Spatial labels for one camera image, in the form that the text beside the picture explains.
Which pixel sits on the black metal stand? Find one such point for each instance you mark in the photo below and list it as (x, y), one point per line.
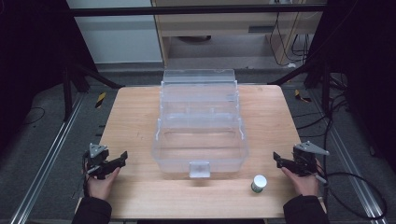
(67, 93)
(325, 90)

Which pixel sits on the white cabinet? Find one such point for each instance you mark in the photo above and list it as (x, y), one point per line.
(118, 34)

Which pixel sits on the light wooden desk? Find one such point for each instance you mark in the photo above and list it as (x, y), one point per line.
(218, 25)

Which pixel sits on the black yellow striped tape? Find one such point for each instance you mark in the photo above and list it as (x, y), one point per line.
(301, 96)
(100, 100)

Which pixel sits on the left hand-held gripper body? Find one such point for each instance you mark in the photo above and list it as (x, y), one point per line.
(97, 155)

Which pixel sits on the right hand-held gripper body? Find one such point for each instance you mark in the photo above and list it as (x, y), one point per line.
(306, 158)

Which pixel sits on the black horizontal bar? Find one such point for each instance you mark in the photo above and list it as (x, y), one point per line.
(193, 10)

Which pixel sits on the aluminium floor rail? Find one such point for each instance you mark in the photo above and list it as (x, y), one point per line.
(351, 161)
(46, 161)

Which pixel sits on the person's right hand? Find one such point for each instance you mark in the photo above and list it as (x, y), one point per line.
(303, 185)

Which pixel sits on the small white-lidded jar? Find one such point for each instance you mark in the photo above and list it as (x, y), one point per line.
(259, 183)

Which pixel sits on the person's left hand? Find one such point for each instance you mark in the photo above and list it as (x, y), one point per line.
(100, 186)

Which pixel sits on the black curtain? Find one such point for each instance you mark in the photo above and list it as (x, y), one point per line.
(31, 56)
(364, 68)

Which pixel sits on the clear plastic storage box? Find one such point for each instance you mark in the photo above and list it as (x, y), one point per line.
(199, 130)

